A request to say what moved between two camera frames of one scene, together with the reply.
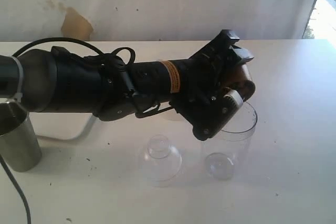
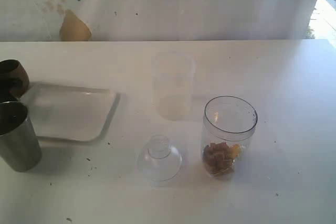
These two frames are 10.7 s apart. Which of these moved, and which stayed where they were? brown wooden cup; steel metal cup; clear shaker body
Moved: brown wooden cup
Stayed: clear shaker body; steel metal cup
